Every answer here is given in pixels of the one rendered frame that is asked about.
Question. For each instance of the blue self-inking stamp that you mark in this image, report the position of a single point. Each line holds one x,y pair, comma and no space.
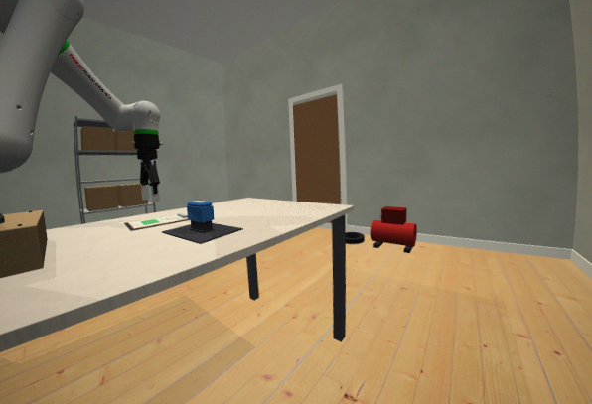
200,212

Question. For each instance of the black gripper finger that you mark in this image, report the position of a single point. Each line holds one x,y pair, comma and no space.
144,184
155,180

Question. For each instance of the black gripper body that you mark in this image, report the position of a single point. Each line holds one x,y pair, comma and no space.
146,154

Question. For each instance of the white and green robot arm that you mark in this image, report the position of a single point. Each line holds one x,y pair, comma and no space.
34,45

